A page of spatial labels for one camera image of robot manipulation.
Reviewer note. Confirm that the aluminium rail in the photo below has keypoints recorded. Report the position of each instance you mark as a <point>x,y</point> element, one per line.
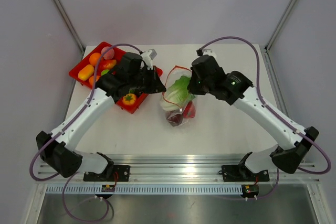
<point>182,169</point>

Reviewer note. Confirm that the green lettuce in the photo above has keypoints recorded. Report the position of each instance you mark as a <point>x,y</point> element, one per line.
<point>176,95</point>

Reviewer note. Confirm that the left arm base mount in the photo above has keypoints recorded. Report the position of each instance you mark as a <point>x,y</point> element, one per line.
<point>119,173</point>

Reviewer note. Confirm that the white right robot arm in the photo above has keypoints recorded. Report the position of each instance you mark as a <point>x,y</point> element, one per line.
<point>237,90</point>

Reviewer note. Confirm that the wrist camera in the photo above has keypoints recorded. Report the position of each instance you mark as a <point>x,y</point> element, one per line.
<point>203,52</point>
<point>147,57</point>

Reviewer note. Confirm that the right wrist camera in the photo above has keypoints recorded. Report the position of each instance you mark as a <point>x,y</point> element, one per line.
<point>203,52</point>

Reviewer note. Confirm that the green apple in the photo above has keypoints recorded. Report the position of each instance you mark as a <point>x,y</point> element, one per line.
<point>104,71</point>

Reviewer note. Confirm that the right aluminium frame post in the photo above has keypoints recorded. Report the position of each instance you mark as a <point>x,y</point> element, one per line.
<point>280,25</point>

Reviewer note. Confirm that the aluminium frame post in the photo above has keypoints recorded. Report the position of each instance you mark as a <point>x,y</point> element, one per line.
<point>280,25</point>
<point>64,16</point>

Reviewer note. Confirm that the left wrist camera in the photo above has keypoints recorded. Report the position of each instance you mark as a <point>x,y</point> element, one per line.
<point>147,57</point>

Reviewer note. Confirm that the orange persimmon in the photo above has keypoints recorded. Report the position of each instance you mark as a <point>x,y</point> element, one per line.
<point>129,99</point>

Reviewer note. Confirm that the small orange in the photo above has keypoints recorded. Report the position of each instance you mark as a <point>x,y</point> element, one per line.
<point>95,58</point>

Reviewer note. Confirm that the red yellow mango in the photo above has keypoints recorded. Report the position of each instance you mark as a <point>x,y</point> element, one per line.
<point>107,64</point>

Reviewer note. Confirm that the large orange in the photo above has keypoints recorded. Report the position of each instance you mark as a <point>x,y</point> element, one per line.
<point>93,80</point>

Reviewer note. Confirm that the red bell pepper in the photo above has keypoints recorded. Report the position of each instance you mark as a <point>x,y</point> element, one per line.
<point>189,111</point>

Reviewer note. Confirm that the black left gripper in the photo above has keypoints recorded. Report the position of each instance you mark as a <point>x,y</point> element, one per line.
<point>156,85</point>

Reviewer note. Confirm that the left aluminium frame post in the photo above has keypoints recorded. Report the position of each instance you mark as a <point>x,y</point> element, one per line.
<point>64,16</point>

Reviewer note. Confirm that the white cable duct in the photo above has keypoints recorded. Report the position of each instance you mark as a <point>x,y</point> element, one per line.
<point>137,189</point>

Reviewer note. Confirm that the dark red apple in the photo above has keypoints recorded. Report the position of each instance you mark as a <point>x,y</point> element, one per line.
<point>175,119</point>

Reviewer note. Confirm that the clear zip bag orange zipper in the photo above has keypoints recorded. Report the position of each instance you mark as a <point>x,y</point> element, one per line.
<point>172,76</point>

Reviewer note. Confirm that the pink peach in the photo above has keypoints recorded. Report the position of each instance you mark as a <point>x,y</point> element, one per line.
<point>108,53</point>

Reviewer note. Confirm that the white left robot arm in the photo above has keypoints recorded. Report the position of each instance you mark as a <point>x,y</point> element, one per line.
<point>58,148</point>

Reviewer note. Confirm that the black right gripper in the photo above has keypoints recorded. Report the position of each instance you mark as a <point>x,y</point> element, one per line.
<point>192,87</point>

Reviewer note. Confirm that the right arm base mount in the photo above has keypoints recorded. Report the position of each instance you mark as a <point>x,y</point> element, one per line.
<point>236,173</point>

